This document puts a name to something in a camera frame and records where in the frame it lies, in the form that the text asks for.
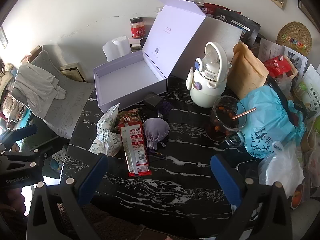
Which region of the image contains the bin of crumpled paper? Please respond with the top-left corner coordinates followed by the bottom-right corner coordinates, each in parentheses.
top-left (50, 150), bottom-right (68, 178)

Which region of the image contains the tan paper bag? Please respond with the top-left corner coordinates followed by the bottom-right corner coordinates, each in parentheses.
top-left (227, 42), bottom-right (269, 100)

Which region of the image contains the person's left hand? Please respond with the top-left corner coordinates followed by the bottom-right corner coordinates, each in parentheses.
top-left (0, 188), bottom-right (28, 230)

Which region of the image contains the small black box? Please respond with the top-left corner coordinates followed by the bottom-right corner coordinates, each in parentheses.
top-left (143, 93), bottom-right (164, 112)

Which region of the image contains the glass cup of tea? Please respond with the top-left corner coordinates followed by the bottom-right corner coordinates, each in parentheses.
top-left (205, 95), bottom-right (248, 148)

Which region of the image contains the gold picture frame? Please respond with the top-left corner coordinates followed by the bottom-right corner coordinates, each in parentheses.
top-left (58, 62), bottom-right (87, 83)

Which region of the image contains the white paper leaflet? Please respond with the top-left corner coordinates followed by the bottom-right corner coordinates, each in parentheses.
top-left (257, 38), bottom-right (285, 63)

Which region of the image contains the long red snack packet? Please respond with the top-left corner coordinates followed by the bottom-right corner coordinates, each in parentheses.
top-left (118, 120), bottom-right (152, 178)

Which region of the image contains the black foil bag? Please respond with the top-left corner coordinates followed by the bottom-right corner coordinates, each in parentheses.
top-left (214, 8), bottom-right (260, 45)

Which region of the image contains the paper towel roll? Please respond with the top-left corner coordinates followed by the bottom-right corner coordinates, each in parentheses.
top-left (102, 35), bottom-right (132, 62)

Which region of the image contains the printed magazine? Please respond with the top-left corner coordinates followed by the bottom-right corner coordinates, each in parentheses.
top-left (282, 45), bottom-right (309, 75)

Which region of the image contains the brown snack packet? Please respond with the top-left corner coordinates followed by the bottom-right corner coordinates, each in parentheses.
top-left (114, 107), bottom-right (144, 133)

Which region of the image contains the grey cloth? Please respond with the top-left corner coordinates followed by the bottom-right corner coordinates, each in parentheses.
top-left (11, 62), bottom-right (68, 115)

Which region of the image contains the red foil packet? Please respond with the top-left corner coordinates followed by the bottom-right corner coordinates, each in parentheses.
top-left (262, 55), bottom-right (298, 78)

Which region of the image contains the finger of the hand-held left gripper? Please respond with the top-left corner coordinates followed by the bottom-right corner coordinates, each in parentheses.
top-left (0, 124), bottom-right (38, 152)
top-left (0, 148), bottom-right (48, 179)

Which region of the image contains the copper metal straw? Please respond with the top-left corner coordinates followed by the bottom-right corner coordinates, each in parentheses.
top-left (231, 107), bottom-right (257, 120)

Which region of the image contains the black bag strap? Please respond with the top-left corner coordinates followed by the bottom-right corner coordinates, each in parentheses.
top-left (266, 76), bottom-right (304, 128)

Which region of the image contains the dark red bag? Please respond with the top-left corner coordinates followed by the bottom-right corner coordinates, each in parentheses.
top-left (201, 2), bottom-right (242, 18)

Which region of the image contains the lavender drawstring pouch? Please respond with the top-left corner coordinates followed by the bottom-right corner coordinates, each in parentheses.
top-left (143, 117), bottom-right (170, 148)

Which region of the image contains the white plastic bag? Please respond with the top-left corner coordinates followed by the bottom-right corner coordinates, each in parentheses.
top-left (257, 141), bottom-right (305, 198)

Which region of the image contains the lavender gift box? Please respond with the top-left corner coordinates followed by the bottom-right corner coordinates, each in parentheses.
top-left (94, 0), bottom-right (244, 114)

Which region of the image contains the blue plastic bag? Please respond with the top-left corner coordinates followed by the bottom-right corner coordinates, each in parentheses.
top-left (236, 85), bottom-right (307, 159)

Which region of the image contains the small wall picture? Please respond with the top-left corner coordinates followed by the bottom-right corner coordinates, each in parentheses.
top-left (0, 26), bottom-right (7, 48)

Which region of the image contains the cream water bottle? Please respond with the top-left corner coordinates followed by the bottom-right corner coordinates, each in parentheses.
top-left (186, 42), bottom-right (232, 109)

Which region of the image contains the red sauce jar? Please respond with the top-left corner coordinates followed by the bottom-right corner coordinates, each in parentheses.
top-left (129, 17), bottom-right (150, 39)

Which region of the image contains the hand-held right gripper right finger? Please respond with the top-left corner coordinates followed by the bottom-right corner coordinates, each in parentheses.
top-left (210, 154), bottom-right (293, 240)

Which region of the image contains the white green food packet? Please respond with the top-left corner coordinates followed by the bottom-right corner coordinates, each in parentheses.
top-left (291, 64), bottom-right (320, 120)

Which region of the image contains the grey leaf-print chair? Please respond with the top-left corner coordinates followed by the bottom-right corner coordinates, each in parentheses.
top-left (30, 50), bottom-right (95, 139)

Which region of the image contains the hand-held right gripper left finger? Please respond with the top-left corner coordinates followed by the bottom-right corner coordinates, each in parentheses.
top-left (26, 154), bottom-right (110, 240)

